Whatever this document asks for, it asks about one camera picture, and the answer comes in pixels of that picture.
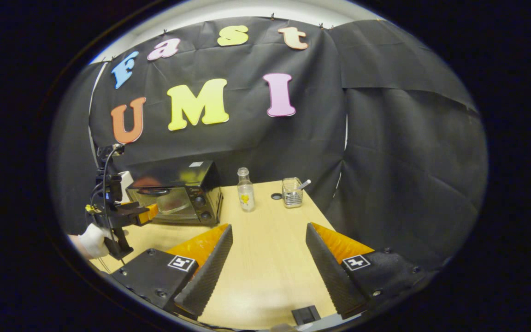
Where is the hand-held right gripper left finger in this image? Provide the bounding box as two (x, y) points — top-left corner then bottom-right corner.
(110, 224), (234, 320)

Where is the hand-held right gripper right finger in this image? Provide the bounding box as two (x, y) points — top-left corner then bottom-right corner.
(305, 222), (437, 320)

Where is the black electric oven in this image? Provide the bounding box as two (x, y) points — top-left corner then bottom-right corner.
(126, 160), (224, 226)

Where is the white toaster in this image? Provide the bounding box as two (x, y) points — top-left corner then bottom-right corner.
(117, 171), (135, 203)

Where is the clear glass bottle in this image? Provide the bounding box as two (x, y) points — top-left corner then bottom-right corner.
(237, 167), (255, 213)

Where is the metal wire basket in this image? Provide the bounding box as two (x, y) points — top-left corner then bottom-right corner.
(282, 177), (304, 209)

